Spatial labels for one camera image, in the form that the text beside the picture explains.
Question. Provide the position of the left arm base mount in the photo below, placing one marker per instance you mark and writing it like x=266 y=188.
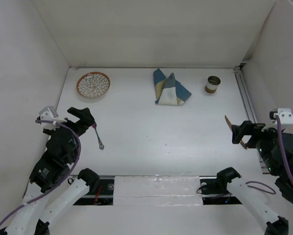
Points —
x=101 y=190

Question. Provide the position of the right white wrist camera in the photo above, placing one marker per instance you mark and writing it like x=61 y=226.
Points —
x=285 y=115

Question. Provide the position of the metal cup with brown base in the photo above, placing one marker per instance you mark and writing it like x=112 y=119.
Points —
x=212 y=84

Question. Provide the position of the aluminium rail right side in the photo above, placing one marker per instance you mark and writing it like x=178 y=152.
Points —
x=244 y=93

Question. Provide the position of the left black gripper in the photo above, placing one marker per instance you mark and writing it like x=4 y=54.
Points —
x=87 y=119

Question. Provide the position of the white foam block front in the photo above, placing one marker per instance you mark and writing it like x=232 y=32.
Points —
x=156 y=191

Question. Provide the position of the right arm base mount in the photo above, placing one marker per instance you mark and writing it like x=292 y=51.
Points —
x=213 y=195

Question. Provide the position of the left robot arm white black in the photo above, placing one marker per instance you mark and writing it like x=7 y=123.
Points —
x=34 y=216

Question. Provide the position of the orange floral patterned plate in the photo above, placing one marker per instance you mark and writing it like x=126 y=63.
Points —
x=93 y=85

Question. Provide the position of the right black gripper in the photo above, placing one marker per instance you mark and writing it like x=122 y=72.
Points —
x=247 y=128

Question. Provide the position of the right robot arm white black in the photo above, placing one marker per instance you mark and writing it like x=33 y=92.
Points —
x=276 y=150

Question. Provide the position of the blue beige white cloth napkin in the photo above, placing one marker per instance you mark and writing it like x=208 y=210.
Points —
x=168 y=90

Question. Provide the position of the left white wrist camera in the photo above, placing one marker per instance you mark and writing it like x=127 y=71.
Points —
x=48 y=117

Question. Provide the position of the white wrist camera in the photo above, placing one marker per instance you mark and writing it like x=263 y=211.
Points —
x=48 y=117
x=285 y=115

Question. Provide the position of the silver fork with pink neck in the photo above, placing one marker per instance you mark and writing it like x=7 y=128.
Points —
x=101 y=146

